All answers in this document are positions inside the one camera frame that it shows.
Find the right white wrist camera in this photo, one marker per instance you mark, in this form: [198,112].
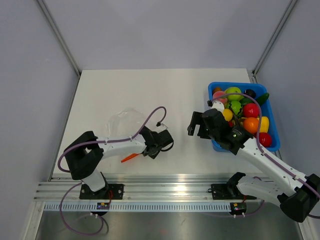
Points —
[218,105]

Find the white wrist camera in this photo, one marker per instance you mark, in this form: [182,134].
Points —
[218,105]
[161,127]

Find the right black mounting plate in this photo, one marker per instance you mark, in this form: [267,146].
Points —
[219,191]

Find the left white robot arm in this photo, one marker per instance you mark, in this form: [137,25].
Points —
[86,152]

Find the white slotted cable duct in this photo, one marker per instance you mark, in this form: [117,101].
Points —
[211,207]

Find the dark toy avocado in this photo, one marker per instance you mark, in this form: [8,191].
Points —
[251,93]

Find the aluminium rail base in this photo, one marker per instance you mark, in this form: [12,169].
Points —
[141,188]

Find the red toy apple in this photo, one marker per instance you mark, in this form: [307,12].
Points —
[251,110]

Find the pink toy peach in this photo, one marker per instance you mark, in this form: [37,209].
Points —
[219,96]

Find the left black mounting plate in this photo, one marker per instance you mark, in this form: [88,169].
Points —
[112,191]

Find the clear zip top bag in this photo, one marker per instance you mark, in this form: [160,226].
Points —
[125,123]

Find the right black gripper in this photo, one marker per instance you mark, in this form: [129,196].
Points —
[196,119]

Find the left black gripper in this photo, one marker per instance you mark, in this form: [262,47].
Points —
[145,128]

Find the orange toy fruit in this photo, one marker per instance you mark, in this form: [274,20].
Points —
[251,124]

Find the green toy cucumber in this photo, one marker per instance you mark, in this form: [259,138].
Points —
[262,99]

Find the black mounting plate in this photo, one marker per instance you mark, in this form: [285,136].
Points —
[219,191]
[112,191]

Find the red toy tomato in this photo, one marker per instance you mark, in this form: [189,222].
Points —
[265,139]

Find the brown toy fruit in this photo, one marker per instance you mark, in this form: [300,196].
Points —
[217,89]

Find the green striped toy watermelon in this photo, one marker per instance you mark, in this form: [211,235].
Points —
[236,107]

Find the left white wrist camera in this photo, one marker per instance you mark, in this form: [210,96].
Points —
[161,127]

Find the blue plastic bin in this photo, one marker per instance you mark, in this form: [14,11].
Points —
[266,108]

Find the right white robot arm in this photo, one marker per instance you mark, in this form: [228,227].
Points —
[295,193]

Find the green toy apple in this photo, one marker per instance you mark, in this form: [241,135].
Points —
[233,97]

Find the yellow toy bell pepper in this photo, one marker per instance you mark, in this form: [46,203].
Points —
[264,126]

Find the yellow toy lemon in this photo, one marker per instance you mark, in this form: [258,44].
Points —
[228,114]

